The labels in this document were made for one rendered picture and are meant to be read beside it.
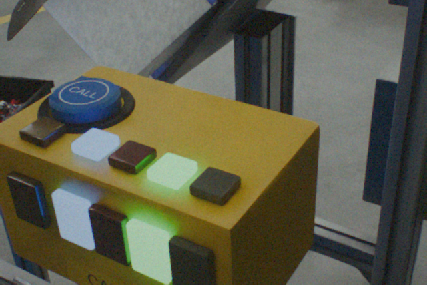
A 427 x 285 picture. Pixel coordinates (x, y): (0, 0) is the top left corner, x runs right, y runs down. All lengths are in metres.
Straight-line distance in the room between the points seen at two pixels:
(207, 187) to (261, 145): 0.05
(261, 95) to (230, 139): 0.55
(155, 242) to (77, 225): 0.05
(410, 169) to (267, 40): 0.25
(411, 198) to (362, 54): 2.10
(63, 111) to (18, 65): 2.68
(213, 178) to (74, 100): 0.10
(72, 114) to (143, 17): 0.37
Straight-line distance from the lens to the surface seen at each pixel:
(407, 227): 0.89
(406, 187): 0.85
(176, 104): 0.35
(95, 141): 0.31
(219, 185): 0.27
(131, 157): 0.30
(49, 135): 0.33
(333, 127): 2.34
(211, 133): 0.32
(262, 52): 0.83
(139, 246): 0.30
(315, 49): 2.95
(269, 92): 0.89
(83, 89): 0.36
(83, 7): 0.71
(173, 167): 0.29
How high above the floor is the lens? 1.25
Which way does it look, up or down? 32 degrees down
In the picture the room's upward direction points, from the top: 3 degrees counter-clockwise
